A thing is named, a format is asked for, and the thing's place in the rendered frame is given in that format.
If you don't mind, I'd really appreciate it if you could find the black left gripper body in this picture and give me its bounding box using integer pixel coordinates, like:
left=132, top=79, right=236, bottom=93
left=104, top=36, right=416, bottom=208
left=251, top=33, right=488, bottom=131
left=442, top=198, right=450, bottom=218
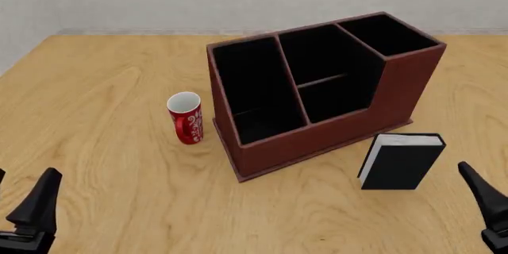
left=0, top=223, right=56, bottom=254

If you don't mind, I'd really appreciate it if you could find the black book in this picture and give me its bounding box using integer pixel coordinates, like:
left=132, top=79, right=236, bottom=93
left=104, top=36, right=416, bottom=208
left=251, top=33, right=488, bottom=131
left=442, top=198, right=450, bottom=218
left=356, top=133, right=447, bottom=191

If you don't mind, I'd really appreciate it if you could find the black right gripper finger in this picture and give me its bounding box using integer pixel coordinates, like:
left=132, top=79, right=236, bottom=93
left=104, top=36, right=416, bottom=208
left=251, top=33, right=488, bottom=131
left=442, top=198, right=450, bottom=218
left=457, top=161, right=508, bottom=235

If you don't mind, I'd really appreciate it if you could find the red-brown desk caddy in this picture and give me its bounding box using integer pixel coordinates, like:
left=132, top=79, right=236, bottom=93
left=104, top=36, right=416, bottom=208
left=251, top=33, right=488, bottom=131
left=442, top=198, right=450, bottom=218
left=206, top=11, right=448, bottom=184

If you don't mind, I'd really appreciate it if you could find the red patterned mug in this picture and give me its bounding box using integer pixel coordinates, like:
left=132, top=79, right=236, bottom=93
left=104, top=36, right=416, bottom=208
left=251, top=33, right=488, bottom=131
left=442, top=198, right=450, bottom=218
left=166, top=90, right=205, bottom=146

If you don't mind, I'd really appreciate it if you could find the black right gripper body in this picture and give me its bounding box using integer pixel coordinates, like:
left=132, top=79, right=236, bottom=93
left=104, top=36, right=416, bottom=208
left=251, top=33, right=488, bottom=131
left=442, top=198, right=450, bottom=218
left=480, top=225, right=508, bottom=254

